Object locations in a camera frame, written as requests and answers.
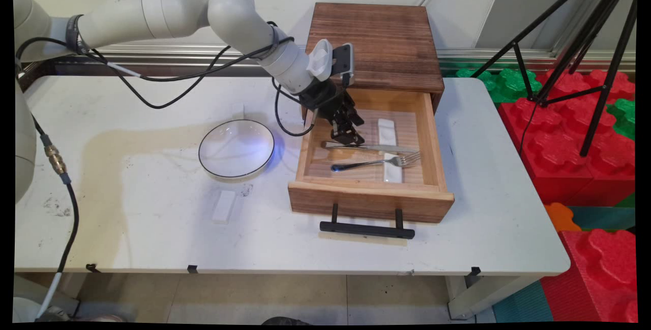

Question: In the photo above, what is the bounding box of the black drawer handle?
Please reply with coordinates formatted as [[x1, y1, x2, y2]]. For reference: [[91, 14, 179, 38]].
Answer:
[[319, 202, 416, 240]]

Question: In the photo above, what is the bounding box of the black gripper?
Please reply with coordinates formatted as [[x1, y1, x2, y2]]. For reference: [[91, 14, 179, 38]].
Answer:
[[299, 81, 366, 146]]

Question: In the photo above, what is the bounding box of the silver table knife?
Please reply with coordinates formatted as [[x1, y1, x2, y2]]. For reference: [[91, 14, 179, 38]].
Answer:
[[320, 140, 419, 154]]

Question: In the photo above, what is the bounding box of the orange foam piece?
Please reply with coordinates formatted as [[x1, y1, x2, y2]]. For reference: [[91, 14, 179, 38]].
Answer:
[[544, 203, 581, 233]]

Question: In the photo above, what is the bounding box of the dark wooden drawer cabinet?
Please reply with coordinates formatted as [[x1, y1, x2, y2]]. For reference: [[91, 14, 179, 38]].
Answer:
[[300, 3, 446, 120]]

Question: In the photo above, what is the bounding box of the teal foam mat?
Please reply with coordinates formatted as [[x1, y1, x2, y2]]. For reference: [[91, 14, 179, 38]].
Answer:
[[567, 206, 636, 232], [491, 280, 554, 323]]

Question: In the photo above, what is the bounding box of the white plate with black rim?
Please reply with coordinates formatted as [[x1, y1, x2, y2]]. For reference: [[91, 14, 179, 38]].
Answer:
[[198, 119, 276, 178]]

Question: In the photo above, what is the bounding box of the short black wrist cable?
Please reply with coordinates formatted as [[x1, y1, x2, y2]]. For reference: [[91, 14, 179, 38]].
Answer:
[[272, 77, 319, 137]]

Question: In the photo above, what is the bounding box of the light wooden drawer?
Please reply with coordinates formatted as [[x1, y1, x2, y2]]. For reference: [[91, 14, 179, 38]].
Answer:
[[288, 86, 456, 224]]

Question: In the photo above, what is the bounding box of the white table leg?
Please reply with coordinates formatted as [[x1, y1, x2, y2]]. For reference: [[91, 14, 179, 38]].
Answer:
[[445, 275, 540, 319]]

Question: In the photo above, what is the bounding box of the black tripod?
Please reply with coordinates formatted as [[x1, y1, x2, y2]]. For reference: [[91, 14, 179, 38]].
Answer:
[[470, 0, 639, 158]]

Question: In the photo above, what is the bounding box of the green foam block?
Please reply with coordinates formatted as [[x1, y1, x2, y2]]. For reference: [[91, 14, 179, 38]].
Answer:
[[605, 99, 636, 141], [455, 68, 543, 104]]

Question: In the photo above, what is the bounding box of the aluminium wall rail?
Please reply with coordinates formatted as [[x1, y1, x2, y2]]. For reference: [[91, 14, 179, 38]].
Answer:
[[51, 43, 636, 77]]

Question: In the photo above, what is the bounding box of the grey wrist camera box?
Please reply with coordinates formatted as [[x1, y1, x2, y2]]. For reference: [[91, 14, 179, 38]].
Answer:
[[332, 43, 356, 87]]

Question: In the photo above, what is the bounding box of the silver fork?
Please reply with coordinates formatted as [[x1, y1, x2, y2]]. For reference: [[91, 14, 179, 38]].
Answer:
[[331, 150, 422, 173]]

